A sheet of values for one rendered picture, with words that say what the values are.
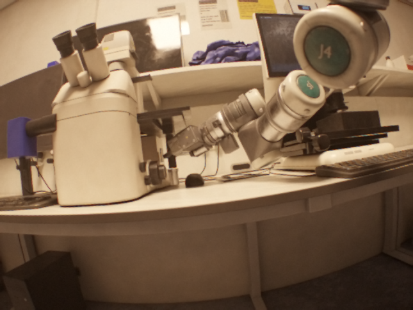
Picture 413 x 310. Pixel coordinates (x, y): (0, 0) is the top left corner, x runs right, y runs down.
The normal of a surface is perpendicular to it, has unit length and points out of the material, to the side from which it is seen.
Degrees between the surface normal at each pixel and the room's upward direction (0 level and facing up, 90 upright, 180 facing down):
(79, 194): 90
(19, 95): 86
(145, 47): 86
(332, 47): 117
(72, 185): 90
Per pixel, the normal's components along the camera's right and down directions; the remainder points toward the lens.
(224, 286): 0.02, -0.05
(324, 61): -0.76, 0.55
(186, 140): -0.37, 0.00
